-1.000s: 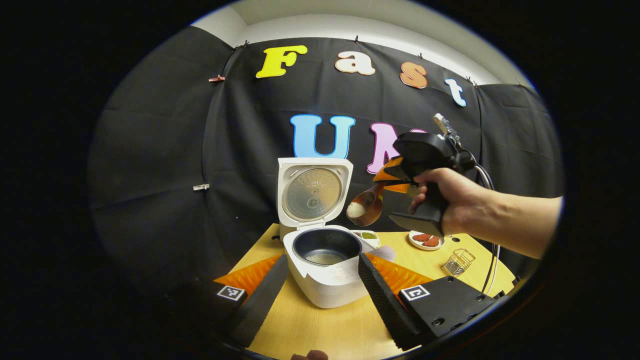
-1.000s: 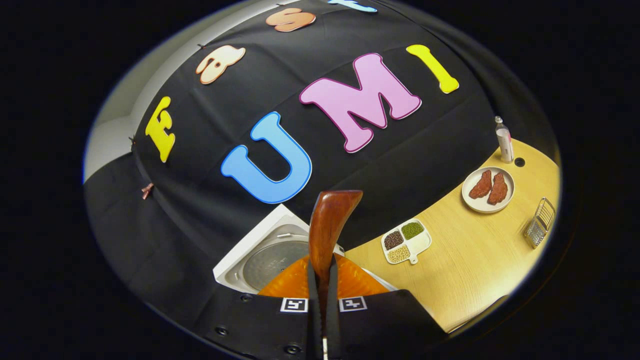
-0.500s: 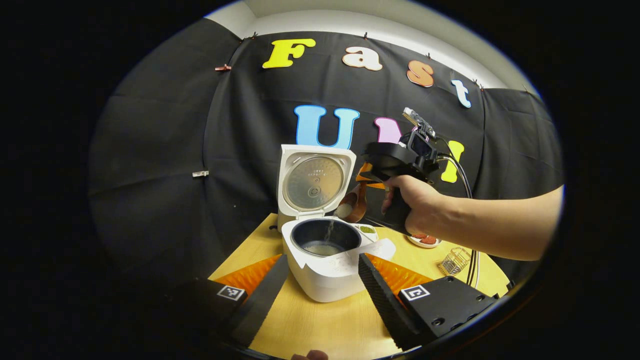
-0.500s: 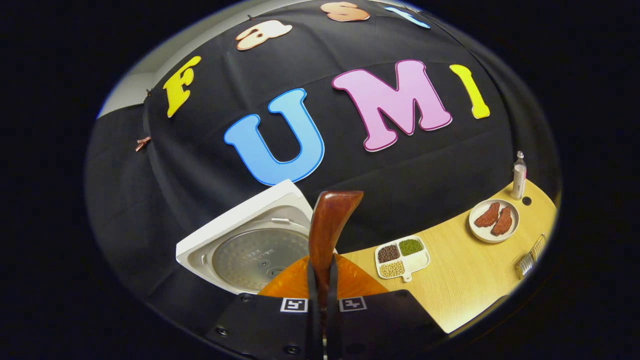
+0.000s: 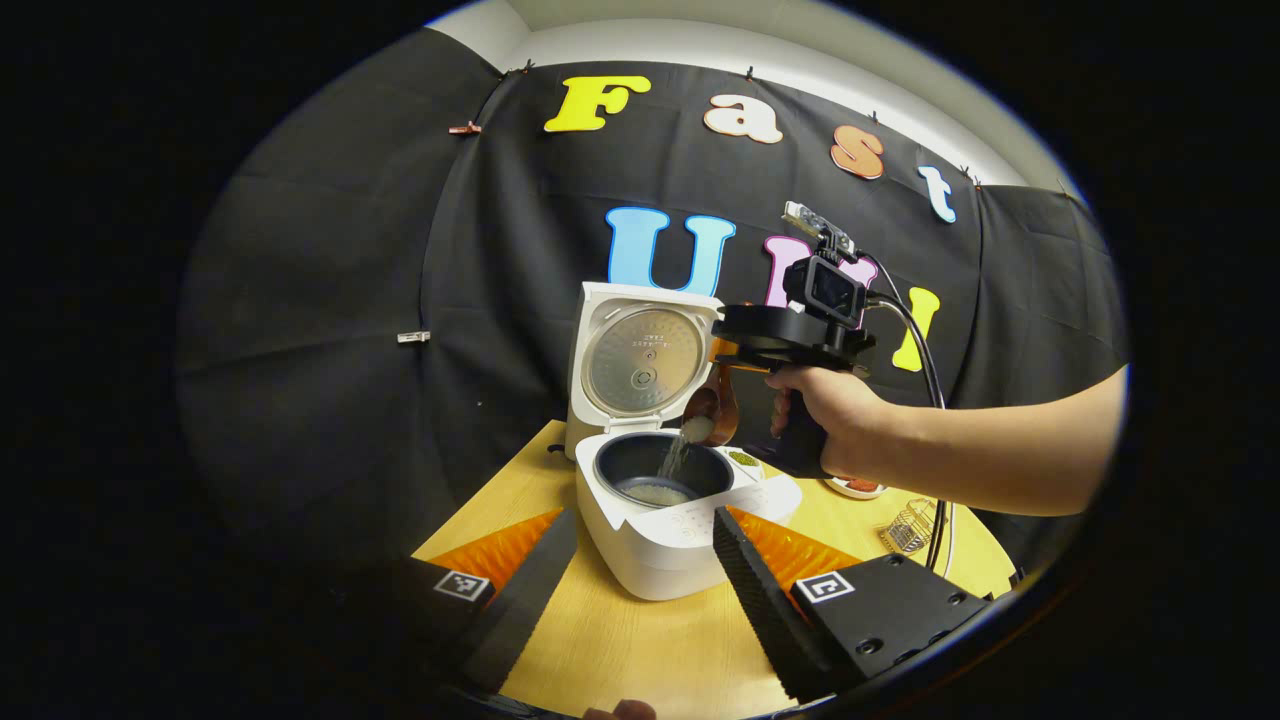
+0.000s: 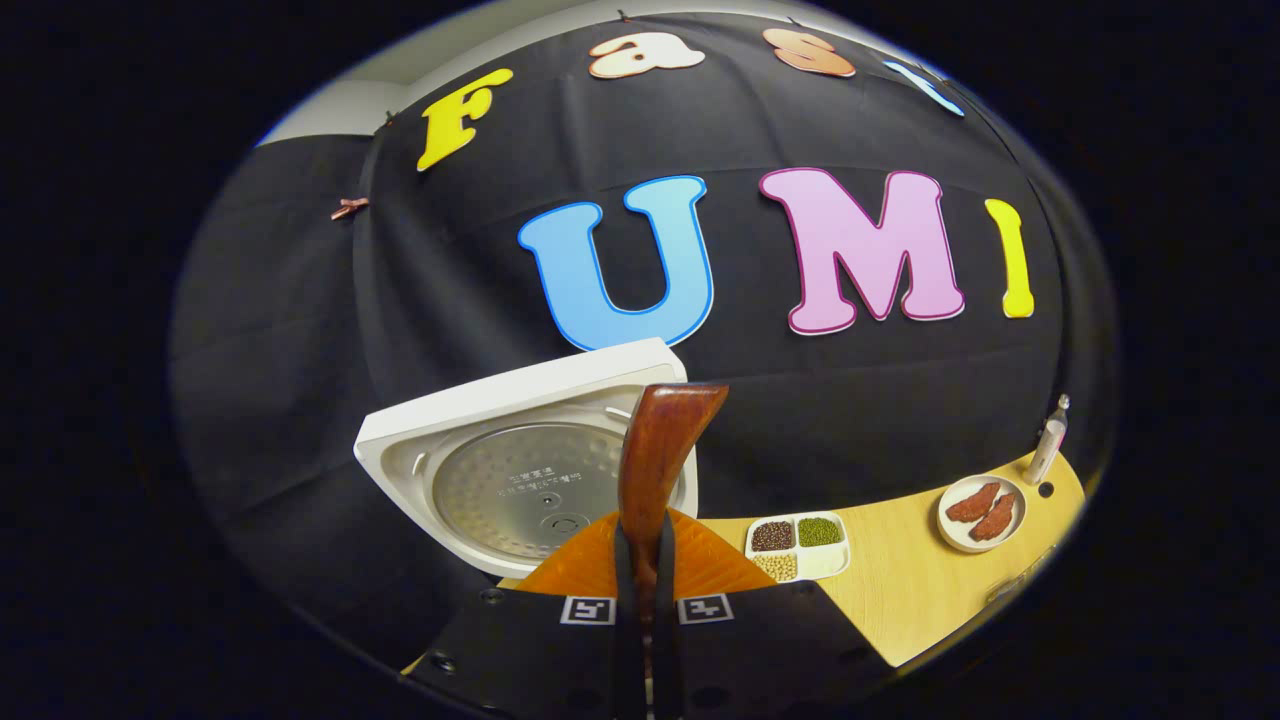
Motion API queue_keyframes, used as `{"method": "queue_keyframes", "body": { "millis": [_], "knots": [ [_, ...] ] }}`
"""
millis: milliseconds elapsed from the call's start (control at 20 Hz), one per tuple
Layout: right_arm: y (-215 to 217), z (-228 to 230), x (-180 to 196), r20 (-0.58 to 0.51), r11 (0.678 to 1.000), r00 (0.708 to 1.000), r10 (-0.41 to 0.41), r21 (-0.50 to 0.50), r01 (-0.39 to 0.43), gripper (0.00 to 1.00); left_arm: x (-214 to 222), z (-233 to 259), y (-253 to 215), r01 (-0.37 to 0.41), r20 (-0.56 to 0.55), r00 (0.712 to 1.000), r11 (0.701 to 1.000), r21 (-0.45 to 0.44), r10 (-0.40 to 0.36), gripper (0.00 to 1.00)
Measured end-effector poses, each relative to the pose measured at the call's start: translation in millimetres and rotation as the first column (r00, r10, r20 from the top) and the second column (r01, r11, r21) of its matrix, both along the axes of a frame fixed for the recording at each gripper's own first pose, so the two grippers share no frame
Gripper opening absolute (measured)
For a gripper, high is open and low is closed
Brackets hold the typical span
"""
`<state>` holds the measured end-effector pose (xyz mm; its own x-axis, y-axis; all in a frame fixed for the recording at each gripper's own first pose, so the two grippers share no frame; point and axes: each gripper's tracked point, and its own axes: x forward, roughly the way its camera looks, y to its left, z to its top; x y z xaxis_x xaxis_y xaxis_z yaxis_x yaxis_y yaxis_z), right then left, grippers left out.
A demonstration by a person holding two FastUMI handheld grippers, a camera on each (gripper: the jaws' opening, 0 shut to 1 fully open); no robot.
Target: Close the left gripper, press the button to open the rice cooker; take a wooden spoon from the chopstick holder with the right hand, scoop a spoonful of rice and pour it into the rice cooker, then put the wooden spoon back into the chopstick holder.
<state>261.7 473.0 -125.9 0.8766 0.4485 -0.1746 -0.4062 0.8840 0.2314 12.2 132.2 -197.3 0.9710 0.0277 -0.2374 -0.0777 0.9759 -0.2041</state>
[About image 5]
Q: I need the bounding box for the metal wire chopstick holder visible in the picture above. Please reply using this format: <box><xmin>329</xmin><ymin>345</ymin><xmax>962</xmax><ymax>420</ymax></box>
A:
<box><xmin>880</xmin><ymin>498</ymin><xmax>939</xmax><ymax>556</ymax></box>

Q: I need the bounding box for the black backdrop cloth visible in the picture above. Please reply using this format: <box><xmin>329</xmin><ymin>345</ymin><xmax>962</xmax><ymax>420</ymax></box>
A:
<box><xmin>175</xmin><ymin>28</ymin><xmax>1131</xmax><ymax>601</ymax></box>

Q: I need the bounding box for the brown wooden spoon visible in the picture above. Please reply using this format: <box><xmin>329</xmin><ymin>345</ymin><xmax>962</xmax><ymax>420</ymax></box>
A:
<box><xmin>683</xmin><ymin>362</ymin><xmax>741</xmax><ymax>448</ymax></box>

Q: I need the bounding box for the white rice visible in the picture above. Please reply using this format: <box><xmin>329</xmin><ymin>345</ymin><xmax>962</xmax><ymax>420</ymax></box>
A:
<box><xmin>625</xmin><ymin>415</ymin><xmax>717</xmax><ymax>507</ymax></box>

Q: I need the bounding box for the white rice cooker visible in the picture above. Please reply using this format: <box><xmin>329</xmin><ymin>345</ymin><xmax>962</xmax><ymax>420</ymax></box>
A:
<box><xmin>565</xmin><ymin>281</ymin><xmax>804</xmax><ymax>602</ymax></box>

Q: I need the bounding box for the black camera cable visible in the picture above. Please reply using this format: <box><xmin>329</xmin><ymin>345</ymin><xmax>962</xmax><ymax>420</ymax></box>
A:
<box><xmin>862</xmin><ymin>255</ymin><xmax>951</xmax><ymax>576</ymax></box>

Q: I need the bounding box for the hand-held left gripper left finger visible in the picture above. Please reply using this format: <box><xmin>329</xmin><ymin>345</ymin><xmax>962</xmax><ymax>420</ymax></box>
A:
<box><xmin>330</xmin><ymin>507</ymin><xmax>579</xmax><ymax>696</ymax></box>

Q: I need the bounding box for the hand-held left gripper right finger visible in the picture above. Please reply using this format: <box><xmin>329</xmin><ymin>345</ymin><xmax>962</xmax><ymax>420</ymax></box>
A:
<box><xmin>712</xmin><ymin>505</ymin><xmax>1001</xmax><ymax>704</ymax></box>

